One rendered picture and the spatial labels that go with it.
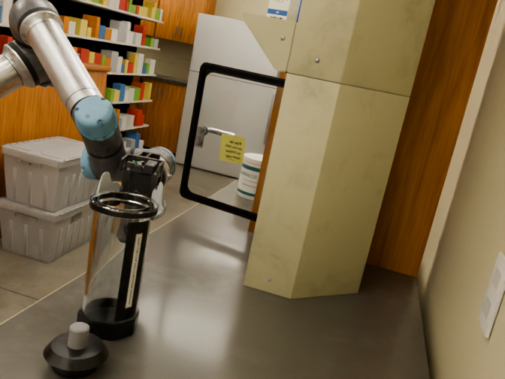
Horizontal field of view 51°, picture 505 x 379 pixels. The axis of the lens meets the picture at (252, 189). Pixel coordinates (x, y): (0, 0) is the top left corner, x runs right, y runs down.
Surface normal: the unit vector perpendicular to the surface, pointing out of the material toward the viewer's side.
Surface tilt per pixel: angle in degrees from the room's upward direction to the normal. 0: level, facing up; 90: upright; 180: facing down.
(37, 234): 95
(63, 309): 0
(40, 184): 96
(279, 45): 90
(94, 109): 45
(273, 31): 90
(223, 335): 0
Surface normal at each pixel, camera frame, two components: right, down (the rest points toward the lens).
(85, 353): 0.19, -0.95
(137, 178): 0.00, 0.24
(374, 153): 0.49, 0.30
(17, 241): -0.25, 0.28
